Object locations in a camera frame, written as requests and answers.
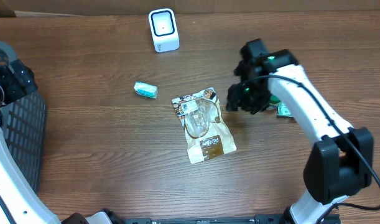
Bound green lid jar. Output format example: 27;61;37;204
266;95;281;110

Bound green wet wipes pack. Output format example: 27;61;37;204
277;102;293;118

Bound clear bag beige contents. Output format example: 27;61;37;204
172;87;237;164

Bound teal white tissue pack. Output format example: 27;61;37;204
134;82;159;99

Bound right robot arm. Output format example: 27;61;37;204
226;39;375;223

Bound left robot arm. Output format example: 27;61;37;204
0;56;60;223

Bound white barcode scanner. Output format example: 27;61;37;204
148;8;180;53

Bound grey plastic mesh basket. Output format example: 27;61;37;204
0;41;47;192

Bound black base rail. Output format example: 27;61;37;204
121;213;342;224

